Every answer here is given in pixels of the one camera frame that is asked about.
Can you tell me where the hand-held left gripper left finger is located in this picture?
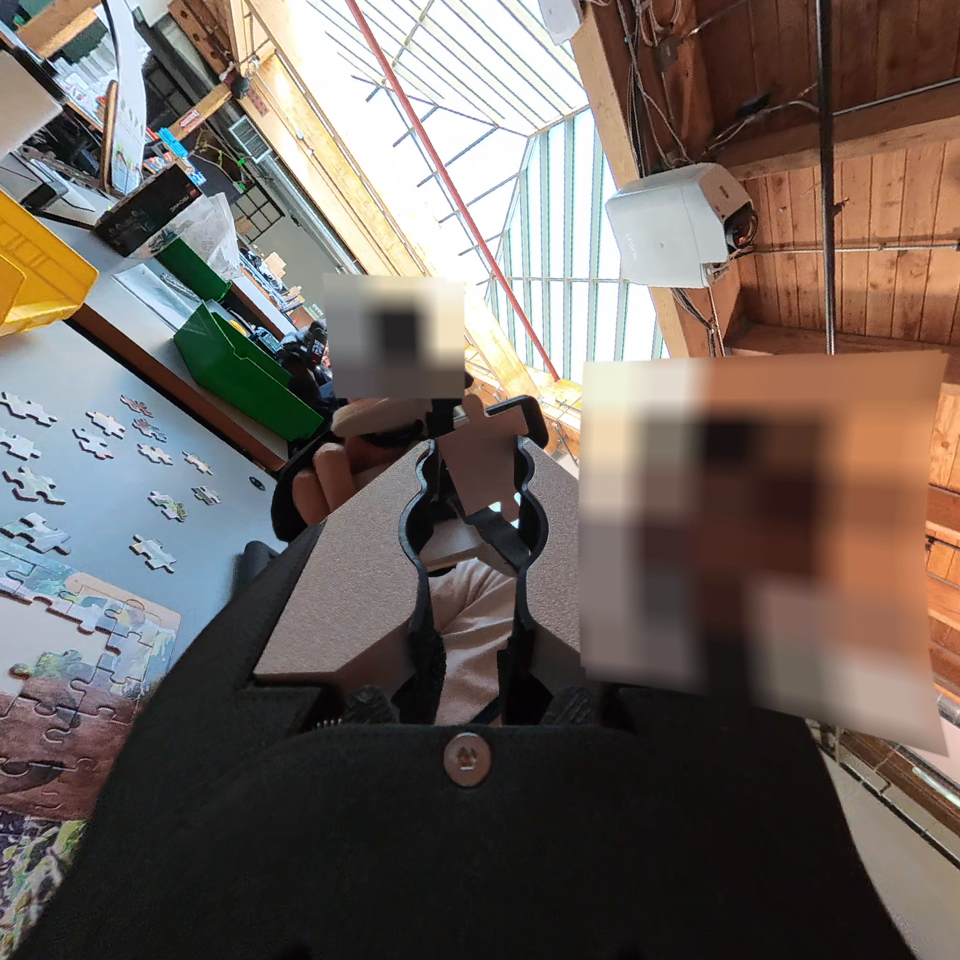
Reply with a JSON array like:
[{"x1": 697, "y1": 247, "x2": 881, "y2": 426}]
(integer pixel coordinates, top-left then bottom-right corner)
[{"x1": 253, "y1": 442, "x2": 451, "y2": 725}]

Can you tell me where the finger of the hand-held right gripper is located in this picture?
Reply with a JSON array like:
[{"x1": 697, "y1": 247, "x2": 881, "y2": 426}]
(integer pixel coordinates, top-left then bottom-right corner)
[{"x1": 429, "y1": 504, "x2": 532, "y2": 577}]

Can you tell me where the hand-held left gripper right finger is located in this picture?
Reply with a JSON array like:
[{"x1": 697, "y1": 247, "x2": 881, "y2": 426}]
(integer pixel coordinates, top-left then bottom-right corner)
[{"x1": 498, "y1": 437, "x2": 586, "y2": 725}]

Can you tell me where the brown-backed jigsaw piece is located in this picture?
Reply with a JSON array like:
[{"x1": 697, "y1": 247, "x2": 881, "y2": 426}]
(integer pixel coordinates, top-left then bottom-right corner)
[{"x1": 437, "y1": 393, "x2": 530, "y2": 526}]

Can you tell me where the partly assembled jigsaw puzzle board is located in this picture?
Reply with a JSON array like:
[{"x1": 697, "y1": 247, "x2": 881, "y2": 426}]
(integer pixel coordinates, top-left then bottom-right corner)
[{"x1": 0, "y1": 540, "x2": 183, "y2": 939}]

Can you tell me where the group of puzzle pieces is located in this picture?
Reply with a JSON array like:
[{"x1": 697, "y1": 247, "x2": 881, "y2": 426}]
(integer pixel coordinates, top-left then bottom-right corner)
[{"x1": 0, "y1": 390, "x2": 222, "y2": 575}]

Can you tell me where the person's right hand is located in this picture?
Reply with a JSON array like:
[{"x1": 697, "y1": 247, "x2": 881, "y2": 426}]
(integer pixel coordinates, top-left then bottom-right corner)
[{"x1": 291, "y1": 438, "x2": 376, "y2": 526}]

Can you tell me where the person's white shirt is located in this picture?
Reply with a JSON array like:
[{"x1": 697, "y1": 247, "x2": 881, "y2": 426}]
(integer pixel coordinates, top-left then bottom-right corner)
[{"x1": 431, "y1": 558, "x2": 519, "y2": 725}]

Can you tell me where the large green plastic bin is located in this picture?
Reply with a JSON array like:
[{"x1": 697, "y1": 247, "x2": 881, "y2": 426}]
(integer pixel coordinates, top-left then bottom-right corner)
[{"x1": 172, "y1": 300, "x2": 325, "y2": 445}]

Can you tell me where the small green plastic bin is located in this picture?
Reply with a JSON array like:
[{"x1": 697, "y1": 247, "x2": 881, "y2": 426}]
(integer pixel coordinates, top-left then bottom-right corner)
[{"x1": 153, "y1": 236, "x2": 234, "y2": 303}]

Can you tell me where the red ceiling pipe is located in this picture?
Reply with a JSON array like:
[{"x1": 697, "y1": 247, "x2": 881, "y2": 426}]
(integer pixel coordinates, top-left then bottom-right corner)
[{"x1": 343, "y1": 0, "x2": 562, "y2": 381}]

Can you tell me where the clear plastic bag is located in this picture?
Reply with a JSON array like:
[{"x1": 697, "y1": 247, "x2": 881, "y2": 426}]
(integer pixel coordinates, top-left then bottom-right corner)
[{"x1": 146, "y1": 191, "x2": 243, "y2": 280}]

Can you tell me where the glass skylight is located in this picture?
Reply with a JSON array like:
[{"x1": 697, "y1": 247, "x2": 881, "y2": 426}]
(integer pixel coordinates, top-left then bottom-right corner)
[{"x1": 303, "y1": 0, "x2": 672, "y2": 376}]

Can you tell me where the black cardboard box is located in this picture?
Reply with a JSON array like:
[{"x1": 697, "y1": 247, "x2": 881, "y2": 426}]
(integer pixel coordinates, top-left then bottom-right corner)
[{"x1": 93, "y1": 163, "x2": 205, "y2": 260}]

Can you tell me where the white ceiling projector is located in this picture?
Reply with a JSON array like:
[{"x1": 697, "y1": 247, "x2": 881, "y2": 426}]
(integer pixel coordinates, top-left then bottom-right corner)
[{"x1": 603, "y1": 161, "x2": 760, "y2": 290}]

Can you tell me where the yellow plastic bin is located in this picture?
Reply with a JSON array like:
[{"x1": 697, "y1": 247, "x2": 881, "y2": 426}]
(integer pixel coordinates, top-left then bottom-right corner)
[{"x1": 0, "y1": 187, "x2": 100, "y2": 339}]

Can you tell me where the wooden board with white sheet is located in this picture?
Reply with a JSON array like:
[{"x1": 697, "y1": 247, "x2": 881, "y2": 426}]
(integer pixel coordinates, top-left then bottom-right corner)
[{"x1": 99, "y1": 0, "x2": 151, "y2": 198}]

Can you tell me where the white ceiling device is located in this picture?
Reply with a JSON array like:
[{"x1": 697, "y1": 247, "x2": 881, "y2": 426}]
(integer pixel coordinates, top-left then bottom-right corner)
[{"x1": 536, "y1": 0, "x2": 588, "y2": 46}]

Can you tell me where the black ceiling pipe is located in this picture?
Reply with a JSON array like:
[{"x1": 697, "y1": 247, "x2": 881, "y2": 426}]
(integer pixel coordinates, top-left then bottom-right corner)
[{"x1": 816, "y1": 0, "x2": 840, "y2": 355}]

